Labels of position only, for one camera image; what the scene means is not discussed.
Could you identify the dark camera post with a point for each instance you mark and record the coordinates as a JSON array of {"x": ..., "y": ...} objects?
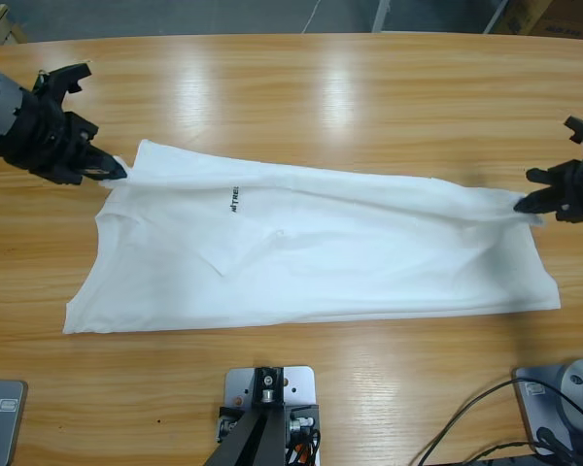
[{"x": 257, "y": 437}]

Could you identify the cardboard box with black print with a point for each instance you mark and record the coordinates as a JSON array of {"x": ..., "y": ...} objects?
[{"x": 568, "y": 22}]

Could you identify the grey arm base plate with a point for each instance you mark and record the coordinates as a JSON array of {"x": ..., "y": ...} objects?
[
  {"x": 10, "y": 437},
  {"x": 529, "y": 412}
]

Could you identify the white metal frame leg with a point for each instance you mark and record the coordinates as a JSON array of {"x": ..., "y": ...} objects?
[
  {"x": 495, "y": 17},
  {"x": 381, "y": 14}
]

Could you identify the white t-shirt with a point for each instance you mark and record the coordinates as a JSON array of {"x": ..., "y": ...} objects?
[{"x": 320, "y": 252}]

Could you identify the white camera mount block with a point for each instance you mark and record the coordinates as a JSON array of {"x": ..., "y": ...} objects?
[{"x": 298, "y": 383}]

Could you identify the wooden pallet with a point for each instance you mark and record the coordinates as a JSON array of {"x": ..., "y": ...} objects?
[{"x": 0, "y": 26}]

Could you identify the cardboard box with blue print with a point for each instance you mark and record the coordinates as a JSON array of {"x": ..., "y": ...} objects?
[{"x": 520, "y": 17}]

